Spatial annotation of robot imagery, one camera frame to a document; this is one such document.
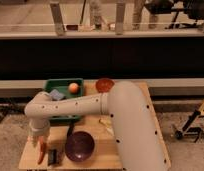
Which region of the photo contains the yellow black stand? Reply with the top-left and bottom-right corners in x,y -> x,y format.
172,101 -> 204,143

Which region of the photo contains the black utensil handle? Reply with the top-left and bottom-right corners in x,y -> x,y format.
67,122 -> 75,137

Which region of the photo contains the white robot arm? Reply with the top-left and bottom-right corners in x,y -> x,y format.
25,81 -> 169,171

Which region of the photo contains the green plastic tray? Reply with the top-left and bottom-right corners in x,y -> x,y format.
44,78 -> 84,123

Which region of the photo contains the orange peach ball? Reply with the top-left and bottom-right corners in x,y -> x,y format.
68,83 -> 79,93

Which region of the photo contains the blue grey sponge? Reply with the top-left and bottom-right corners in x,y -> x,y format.
50,89 -> 65,101

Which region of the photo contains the small dark metal block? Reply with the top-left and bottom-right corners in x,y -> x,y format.
48,149 -> 62,166

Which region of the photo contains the purple bowl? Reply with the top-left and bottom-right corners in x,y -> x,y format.
65,131 -> 95,162

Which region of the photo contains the red orange bowl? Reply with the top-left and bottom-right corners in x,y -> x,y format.
95,78 -> 114,93

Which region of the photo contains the wooden table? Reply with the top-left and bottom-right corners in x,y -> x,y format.
19,82 -> 171,171

